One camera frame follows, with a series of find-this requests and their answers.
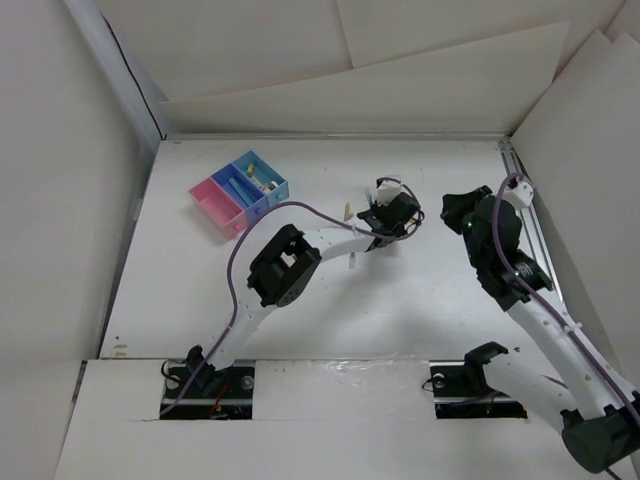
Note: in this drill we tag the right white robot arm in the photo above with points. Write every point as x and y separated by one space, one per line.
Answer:
593 408

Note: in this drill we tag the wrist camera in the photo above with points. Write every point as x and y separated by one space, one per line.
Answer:
519 192
387 188

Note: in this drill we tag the pink beige correction tape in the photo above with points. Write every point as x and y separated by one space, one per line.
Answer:
270 187

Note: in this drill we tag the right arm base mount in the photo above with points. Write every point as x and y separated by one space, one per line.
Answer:
460 390

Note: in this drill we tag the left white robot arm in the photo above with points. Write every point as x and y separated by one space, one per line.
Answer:
282 269

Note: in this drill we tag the dark blue drawer box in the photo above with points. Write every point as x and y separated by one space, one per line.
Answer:
260 203

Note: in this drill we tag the yellow highlighter pen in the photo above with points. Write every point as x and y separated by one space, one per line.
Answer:
347 212

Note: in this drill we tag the light blue drawer box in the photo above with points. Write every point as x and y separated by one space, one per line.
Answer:
265 173

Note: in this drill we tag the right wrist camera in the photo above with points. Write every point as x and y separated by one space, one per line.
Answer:
519 192

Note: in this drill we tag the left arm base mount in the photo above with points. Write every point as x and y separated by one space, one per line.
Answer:
212 395

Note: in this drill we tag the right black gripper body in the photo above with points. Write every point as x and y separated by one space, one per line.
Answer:
460 217

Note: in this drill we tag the aluminium rail right side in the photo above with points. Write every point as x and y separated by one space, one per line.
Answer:
537 246

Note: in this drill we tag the white boxed eraser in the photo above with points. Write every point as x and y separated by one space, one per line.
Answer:
257 182

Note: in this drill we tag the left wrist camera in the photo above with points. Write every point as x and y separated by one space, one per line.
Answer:
387 188

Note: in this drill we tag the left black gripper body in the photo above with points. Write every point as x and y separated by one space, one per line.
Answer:
399 233

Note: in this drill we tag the pink drawer box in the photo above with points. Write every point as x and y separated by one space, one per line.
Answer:
220 208

